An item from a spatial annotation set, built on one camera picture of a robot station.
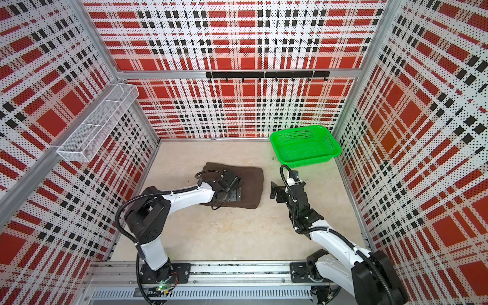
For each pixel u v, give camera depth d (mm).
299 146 1194
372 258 431
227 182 729
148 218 475
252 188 953
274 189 752
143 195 478
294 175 705
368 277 403
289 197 645
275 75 891
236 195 841
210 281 734
